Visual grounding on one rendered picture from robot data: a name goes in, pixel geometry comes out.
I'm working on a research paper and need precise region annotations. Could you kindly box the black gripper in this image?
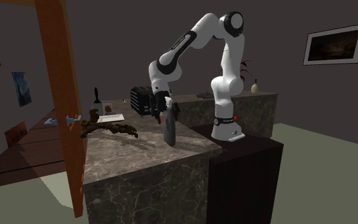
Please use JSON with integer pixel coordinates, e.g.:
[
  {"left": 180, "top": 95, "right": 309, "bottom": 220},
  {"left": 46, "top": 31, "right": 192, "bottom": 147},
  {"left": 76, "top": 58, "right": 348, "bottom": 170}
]
[{"left": 151, "top": 90, "right": 181, "bottom": 125}]

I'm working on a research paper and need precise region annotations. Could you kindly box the grey spray bottle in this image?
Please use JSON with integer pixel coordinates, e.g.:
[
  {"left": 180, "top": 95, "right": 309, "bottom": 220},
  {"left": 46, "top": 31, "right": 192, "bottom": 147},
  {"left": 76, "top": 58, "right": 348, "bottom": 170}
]
[{"left": 163, "top": 96, "right": 177, "bottom": 147}]

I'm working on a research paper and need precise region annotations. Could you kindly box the black toaster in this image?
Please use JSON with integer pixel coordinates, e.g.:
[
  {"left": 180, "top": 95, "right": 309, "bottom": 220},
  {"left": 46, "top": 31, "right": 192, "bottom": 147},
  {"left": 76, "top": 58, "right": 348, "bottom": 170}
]
[{"left": 130, "top": 86, "right": 155, "bottom": 116}]

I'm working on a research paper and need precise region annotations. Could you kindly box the dark flat object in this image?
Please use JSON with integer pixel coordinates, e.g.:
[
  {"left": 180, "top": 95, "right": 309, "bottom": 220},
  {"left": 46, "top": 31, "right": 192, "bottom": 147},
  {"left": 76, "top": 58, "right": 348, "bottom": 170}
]
[{"left": 196, "top": 91, "right": 214, "bottom": 100}]

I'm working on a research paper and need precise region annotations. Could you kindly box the white flat plate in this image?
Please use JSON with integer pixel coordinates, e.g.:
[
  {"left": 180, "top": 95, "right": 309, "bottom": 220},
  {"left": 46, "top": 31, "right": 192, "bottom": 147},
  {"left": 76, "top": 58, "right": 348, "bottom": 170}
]
[{"left": 97, "top": 113, "right": 126, "bottom": 124}]

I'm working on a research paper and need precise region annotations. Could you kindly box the brown dried branch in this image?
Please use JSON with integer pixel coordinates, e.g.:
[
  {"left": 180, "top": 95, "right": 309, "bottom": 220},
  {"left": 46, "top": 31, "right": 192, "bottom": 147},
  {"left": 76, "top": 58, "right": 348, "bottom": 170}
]
[{"left": 79, "top": 108, "right": 139, "bottom": 139}]

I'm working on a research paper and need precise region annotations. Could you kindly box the red leafed plant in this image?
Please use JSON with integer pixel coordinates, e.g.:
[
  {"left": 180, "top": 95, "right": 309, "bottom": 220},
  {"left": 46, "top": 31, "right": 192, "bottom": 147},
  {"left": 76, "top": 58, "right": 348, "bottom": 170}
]
[{"left": 239, "top": 60, "right": 253, "bottom": 82}]

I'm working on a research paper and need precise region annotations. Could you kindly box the dark robot stand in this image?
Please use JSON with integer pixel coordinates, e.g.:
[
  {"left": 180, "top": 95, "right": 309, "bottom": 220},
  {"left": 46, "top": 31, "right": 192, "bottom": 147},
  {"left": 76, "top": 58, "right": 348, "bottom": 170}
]
[{"left": 191, "top": 123, "right": 284, "bottom": 224}]

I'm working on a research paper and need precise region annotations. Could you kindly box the orange wooden door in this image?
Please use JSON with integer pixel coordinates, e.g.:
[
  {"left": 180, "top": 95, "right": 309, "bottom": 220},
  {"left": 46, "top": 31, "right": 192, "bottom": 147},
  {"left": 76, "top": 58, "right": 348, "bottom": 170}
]
[{"left": 34, "top": 0, "right": 88, "bottom": 218}]

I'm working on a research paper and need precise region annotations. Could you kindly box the red brown box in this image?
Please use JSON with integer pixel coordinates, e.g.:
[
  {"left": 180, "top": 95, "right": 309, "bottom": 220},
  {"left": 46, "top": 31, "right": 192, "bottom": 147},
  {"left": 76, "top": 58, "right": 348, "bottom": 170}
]
[{"left": 4, "top": 120, "right": 29, "bottom": 148}]

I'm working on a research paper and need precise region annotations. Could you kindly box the white framed dark picture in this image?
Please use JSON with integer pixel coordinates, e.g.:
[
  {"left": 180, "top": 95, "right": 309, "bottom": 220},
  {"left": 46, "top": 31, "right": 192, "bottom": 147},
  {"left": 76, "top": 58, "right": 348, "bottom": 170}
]
[{"left": 302, "top": 22, "right": 358, "bottom": 66}]

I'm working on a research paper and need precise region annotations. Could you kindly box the blue door handle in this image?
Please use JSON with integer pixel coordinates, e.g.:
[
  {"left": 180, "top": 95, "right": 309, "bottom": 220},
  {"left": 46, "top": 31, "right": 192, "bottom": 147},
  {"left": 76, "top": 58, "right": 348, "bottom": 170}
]
[{"left": 44, "top": 114, "right": 83, "bottom": 128}]

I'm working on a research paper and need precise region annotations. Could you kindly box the blue wall picture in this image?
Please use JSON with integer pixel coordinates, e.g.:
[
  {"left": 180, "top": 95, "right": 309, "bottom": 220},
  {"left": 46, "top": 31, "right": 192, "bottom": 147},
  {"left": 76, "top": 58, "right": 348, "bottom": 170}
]
[{"left": 11, "top": 71, "right": 33, "bottom": 108}]

